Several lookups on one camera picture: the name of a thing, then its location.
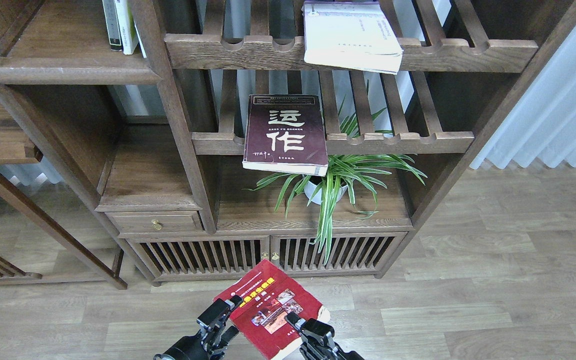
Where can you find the grey upright book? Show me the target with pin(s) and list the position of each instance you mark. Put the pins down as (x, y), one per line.
(112, 25)

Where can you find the dark brown book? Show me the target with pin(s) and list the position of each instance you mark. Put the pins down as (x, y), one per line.
(285, 134)

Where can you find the white curtain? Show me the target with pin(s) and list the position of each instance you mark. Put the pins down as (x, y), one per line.
(542, 126)

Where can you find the white upright book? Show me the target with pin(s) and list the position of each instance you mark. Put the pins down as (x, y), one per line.
(127, 29)

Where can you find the white book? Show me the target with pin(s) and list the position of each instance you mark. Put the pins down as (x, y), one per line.
(353, 35)
(127, 29)

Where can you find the red book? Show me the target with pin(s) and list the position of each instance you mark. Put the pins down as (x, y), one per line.
(268, 295)

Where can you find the brass drawer knob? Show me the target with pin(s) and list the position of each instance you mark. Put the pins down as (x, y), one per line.
(156, 225)

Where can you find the green spider plant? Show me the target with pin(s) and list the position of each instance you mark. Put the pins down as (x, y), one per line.
(351, 169)

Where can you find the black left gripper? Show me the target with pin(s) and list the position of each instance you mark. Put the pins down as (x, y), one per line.
(212, 340)

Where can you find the dark wooden bookshelf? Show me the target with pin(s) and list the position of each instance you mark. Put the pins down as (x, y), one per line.
(161, 137)

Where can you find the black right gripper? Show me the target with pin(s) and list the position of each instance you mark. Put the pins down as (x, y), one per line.
(318, 340)

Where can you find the white plant pot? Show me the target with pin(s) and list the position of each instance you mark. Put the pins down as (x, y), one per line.
(316, 196)

